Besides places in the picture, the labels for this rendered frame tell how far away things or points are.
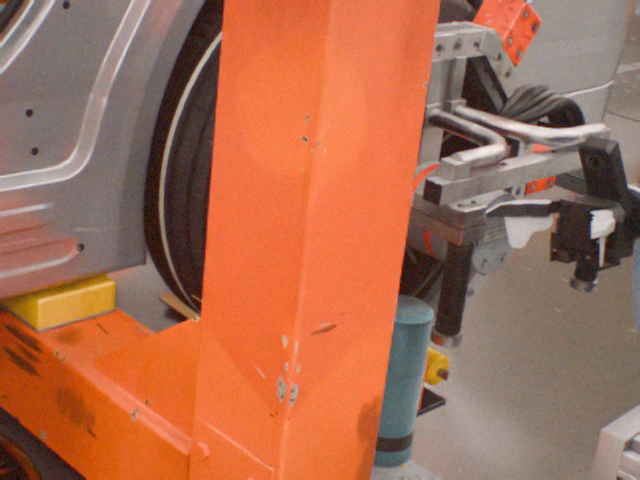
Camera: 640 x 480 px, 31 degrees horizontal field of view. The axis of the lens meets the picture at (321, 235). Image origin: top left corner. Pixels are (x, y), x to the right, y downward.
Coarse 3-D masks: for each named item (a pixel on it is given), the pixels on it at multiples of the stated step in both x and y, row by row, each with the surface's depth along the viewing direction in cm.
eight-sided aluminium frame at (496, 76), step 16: (448, 32) 171; (464, 32) 172; (480, 32) 174; (496, 32) 177; (448, 48) 170; (464, 48) 173; (480, 48) 175; (496, 48) 178; (480, 64) 184; (496, 64) 180; (512, 64) 183; (480, 80) 186; (496, 80) 182; (512, 80) 185; (496, 96) 190; (496, 112) 193; (528, 144) 194; (512, 192) 196; (432, 288) 199; (480, 288) 199; (432, 304) 198; (432, 320) 194
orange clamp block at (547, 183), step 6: (534, 144) 204; (534, 150) 201; (540, 150) 201; (546, 150) 202; (540, 180) 201; (546, 180) 202; (552, 180) 204; (528, 186) 199; (534, 186) 199; (540, 186) 201; (546, 186) 203; (552, 186) 204; (528, 192) 199; (534, 192) 201
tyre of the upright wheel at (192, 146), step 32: (224, 0) 175; (448, 0) 179; (192, 32) 175; (192, 64) 172; (192, 96) 169; (160, 128) 172; (192, 128) 167; (160, 160) 172; (192, 160) 167; (192, 192) 168; (192, 224) 169; (160, 256) 181; (192, 256) 173; (192, 288) 179
